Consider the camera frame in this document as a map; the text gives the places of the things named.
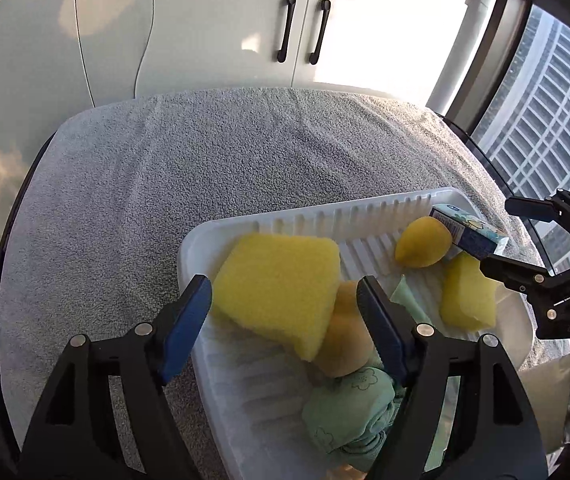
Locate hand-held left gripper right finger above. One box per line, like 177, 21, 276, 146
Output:
357, 275, 550, 480

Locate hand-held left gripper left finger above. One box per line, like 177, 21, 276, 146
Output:
17, 274, 213, 480

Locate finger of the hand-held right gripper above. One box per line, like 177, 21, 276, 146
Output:
480, 255, 570, 296
505, 190, 570, 248

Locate peach round sponge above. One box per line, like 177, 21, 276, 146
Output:
315, 280, 373, 378

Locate yellow sponge block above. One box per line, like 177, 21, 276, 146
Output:
439, 251, 502, 331
212, 232, 342, 362

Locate blue tissue pack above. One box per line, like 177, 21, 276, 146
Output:
429, 203, 510, 261

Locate white ribbed plastic tray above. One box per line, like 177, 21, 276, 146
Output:
177, 186, 536, 480

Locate green cloth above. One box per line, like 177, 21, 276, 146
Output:
302, 275, 433, 473

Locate yellow teardrop makeup sponge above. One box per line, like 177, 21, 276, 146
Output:
395, 216, 453, 268

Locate apartment buildings outside window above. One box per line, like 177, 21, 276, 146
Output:
470, 10, 570, 271

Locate grey terry towel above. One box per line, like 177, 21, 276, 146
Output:
0, 87, 540, 480

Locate dark window frame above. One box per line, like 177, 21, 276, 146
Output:
427, 0, 570, 133

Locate black cabinet handle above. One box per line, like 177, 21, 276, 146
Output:
276, 0, 297, 63
308, 0, 332, 66

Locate white wall cabinet unit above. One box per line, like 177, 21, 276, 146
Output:
0, 0, 503, 251

